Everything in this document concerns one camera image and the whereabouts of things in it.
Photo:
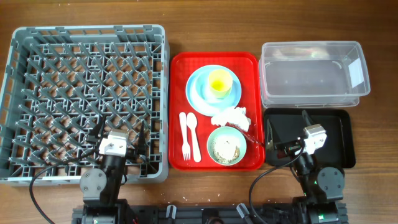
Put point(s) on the white plastic fork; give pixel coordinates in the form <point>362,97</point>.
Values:
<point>185,146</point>

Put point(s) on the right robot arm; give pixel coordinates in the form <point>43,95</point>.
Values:
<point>322,185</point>

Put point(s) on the yellow-green plastic cup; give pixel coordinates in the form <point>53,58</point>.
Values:
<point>220,82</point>

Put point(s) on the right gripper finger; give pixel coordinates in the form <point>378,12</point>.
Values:
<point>307,119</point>
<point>281,149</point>

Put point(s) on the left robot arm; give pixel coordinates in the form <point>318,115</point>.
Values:
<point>100,186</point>

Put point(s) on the light blue plate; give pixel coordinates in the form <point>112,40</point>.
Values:
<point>199,95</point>

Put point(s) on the red strawberry cake wrapper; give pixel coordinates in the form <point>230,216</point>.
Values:
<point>247,136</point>

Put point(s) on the rice and nut scraps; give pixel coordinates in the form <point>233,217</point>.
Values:
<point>226,149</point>

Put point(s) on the white plastic spoon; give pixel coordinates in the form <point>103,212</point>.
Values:
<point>192,124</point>

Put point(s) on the grey dishwasher rack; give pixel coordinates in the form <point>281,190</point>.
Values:
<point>57,84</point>

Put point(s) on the mint green bowl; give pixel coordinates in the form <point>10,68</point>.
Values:
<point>229,131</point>

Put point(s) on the white napkin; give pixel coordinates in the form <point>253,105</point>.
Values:
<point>233,115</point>

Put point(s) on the black plastic tray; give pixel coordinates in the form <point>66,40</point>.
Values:
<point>338,149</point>

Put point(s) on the red plastic tray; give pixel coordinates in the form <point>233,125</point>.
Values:
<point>245,66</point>

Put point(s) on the clear plastic bin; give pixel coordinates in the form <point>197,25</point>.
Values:
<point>312,74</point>

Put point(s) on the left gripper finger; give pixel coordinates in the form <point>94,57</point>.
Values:
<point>135,151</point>
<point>95,134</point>

